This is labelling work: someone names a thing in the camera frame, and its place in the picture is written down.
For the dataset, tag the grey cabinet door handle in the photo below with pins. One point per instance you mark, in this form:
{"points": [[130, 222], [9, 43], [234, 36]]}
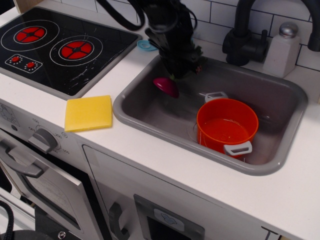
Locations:
{"points": [[115, 213]]}

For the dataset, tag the toy oven door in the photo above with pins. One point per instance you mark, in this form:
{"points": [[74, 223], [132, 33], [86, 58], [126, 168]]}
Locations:
{"points": [[53, 190]]}

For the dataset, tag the orange toy pot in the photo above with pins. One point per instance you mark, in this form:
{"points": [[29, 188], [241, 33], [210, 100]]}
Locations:
{"points": [[226, 125]]}

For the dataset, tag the white soap dispenser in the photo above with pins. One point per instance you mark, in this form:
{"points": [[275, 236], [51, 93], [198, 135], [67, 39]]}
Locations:
{"points": [[283, 51]]}

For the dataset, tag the grey plastic sink basin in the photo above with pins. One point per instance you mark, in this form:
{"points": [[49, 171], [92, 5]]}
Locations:
{"points": [[278, 103]]}

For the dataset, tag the purple toy beet with greens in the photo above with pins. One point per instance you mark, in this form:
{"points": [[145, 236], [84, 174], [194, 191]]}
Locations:
{"points": [[169, 86]]}

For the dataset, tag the grey oven knob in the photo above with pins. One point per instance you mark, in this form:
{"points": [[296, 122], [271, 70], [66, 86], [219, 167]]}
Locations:
{"points": [[43, 141]]}

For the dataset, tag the black faucet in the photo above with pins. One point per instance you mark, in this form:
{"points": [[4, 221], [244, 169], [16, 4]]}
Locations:
{"points": [[239, 45]]}

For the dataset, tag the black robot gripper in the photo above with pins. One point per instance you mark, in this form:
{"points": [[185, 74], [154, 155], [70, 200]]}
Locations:
{"points": [[172, 36]]}

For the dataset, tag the yellow sponge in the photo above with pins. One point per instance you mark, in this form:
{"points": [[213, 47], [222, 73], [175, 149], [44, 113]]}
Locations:
{"points": [[89, 113]]}

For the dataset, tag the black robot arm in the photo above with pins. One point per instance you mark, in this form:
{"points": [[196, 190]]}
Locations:
{"points": [[152, 8]]}

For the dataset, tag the white cabinet door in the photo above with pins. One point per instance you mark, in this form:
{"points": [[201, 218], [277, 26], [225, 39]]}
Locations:
{"points": [[154, 209]]}

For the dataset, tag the light blue dish brush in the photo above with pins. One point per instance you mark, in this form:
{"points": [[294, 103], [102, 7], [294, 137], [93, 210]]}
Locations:
{"points": [[146, 46]]}

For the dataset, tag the black toy stove top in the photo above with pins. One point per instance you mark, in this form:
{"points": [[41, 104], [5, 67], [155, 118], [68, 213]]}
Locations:
{"points": [[60, 54]]}

